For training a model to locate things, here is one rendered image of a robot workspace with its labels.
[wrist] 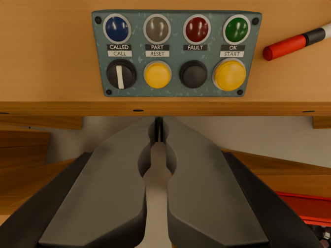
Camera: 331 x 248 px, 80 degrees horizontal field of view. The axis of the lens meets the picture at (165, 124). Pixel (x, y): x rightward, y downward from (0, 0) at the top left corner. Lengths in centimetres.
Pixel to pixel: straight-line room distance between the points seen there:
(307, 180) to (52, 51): 40
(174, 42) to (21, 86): 18
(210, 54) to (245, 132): 103
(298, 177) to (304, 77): 18
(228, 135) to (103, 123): 71
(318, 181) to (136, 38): 35
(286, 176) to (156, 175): 85
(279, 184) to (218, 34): 26
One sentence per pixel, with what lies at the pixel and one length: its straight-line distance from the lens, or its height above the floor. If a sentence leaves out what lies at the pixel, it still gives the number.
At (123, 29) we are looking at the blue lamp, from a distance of 19.
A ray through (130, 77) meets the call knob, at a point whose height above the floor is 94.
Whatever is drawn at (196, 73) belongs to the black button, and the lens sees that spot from 19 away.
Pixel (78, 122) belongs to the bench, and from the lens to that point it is 117.
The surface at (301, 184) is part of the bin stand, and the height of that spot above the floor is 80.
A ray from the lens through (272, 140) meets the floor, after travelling 128.
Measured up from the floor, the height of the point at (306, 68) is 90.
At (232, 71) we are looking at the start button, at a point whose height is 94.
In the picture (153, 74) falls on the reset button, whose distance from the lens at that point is 19.
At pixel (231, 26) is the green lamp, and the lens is 20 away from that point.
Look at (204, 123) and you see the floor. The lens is 115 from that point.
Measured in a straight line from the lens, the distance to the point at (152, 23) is 19.
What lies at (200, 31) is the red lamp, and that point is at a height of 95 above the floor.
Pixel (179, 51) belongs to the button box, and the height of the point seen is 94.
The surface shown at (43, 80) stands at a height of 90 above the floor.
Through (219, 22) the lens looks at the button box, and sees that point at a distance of 20.
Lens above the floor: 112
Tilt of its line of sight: 86 degrees down
